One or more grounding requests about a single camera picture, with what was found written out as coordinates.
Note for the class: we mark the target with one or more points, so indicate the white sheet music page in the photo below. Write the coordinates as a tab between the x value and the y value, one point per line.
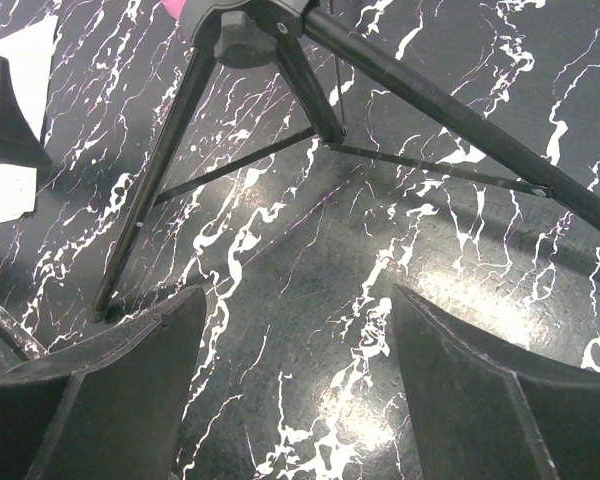
25	65

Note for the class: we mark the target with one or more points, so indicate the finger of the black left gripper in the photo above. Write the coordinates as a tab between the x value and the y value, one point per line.
18	144

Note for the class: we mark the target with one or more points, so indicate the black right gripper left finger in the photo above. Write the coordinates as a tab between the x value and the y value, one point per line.
108	407

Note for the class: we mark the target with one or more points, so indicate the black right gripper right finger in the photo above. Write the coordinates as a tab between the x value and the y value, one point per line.
484	408

